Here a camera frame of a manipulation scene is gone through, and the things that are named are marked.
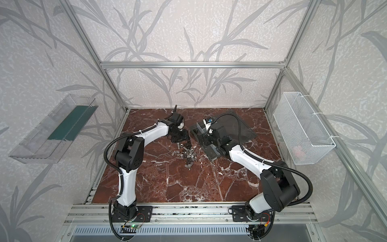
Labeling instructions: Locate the white wire mesh basket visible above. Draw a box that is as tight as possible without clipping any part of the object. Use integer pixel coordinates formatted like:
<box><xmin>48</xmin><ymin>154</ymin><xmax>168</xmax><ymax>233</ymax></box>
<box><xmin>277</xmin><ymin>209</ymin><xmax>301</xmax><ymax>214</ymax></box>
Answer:
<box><xmin>274</xmin><ymin>92</ymin><xmax>336</xmax><ymax>165</ymax></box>

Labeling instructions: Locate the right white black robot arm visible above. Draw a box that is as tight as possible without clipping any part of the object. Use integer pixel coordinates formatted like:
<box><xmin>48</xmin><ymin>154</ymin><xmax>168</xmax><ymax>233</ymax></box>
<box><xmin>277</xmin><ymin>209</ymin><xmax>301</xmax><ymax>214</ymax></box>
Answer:
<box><xmin>199</xmin><ymin>113</ymin><xmax>313</xmax><ymax>220</ymax></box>

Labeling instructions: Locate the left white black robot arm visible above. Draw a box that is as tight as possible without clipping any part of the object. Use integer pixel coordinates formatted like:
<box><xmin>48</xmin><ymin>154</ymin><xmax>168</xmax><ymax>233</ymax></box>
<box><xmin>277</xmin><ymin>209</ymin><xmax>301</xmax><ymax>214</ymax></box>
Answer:
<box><xmin>103</xmin><ymin>107</ymin><xmax>190</xmax><ymax>219</ymax></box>

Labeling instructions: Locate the pile of screws and nuts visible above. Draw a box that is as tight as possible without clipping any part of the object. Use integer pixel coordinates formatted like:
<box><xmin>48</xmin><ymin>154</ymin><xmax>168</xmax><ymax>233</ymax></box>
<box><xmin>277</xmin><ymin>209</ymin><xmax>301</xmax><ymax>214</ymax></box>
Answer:
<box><xmin>171</xmin><ymin>143</ymin><xmax>197</xmax><ymax>170</ymax></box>

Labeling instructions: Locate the clear plastic wall tray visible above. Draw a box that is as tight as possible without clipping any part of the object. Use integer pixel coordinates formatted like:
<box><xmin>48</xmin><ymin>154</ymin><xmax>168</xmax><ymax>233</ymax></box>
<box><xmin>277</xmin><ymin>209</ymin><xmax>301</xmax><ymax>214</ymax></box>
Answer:
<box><xmin>9</xmin><ymin>94</ymin><xmax>98</xmax><ymax>164</ymax></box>

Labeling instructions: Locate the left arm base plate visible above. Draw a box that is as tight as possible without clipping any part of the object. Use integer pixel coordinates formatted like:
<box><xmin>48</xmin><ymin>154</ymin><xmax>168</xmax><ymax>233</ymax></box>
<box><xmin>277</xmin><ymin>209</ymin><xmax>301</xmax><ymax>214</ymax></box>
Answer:
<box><xmin>111</xmin><ymin>206</ymin><xmax>153</xmax><ymax>223</ymax></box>

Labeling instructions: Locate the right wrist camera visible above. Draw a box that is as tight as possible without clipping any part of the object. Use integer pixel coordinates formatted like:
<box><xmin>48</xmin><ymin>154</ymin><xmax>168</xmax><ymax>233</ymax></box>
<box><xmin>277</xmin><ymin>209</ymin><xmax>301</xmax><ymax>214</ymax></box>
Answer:
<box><xmin>203</xmin><ymin>118</ymin><xmax>213</xmax><ymax>128</ymax></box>

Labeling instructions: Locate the aluminium frame crossbar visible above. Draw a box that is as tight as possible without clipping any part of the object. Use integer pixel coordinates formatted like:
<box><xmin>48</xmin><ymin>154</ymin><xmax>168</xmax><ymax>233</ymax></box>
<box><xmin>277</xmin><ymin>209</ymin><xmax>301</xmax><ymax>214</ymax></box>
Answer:
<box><xmin>100</xmin><ymin>62</ymin><xmax>285</xmax><ymax>69</ymax></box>

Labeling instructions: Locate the grey plastic organizer box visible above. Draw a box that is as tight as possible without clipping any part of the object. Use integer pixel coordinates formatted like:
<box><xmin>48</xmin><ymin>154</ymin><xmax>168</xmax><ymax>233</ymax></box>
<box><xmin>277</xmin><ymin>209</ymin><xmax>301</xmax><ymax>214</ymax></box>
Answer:
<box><xmin>189</xmin><ymin>111</ymin><xmax>257</xmax><ymax>161</ymax></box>

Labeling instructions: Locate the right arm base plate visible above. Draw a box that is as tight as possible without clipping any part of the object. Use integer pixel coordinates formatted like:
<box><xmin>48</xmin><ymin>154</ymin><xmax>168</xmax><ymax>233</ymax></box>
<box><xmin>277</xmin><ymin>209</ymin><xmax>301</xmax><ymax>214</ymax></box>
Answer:
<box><xmin>228</xmin><ymin>205</ymin><xmax>272</xmax><ymax>222</ymax></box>

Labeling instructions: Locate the aluminium front rail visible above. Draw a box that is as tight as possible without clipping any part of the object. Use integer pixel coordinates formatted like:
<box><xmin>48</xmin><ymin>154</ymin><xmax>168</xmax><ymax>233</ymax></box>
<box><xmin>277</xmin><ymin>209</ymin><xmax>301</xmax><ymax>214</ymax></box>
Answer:
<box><xmin>64</xmin><ymin>202</ymin><xmax>317</xmax><ymax>225</ymax></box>

